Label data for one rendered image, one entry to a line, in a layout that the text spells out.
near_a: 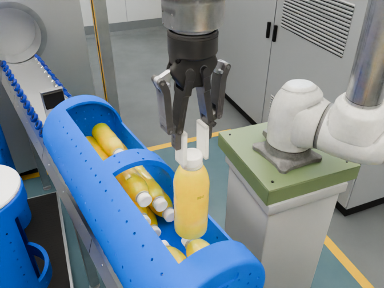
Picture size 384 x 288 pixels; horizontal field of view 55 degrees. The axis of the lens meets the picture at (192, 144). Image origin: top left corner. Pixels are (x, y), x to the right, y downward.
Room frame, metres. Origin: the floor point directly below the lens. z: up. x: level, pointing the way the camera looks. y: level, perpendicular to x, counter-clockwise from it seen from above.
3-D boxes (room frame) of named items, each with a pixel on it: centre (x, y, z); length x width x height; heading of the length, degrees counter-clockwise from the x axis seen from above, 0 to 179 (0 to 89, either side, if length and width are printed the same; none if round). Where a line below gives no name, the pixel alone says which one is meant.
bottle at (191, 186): (0.53, 0.00, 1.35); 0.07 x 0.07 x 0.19
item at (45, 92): (1.53, 0.64, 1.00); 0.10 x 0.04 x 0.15; 123
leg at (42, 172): (2.08, 1.08, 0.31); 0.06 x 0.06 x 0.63; 33
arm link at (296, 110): (1.07, -0.35, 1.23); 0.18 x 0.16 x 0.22; 54
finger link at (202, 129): (0.54, -0.02, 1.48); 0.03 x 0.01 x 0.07; 32
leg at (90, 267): (1.25, 0.55, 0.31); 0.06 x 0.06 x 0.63; 33
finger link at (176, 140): (0.51, 0.03, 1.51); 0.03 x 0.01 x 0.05; 122
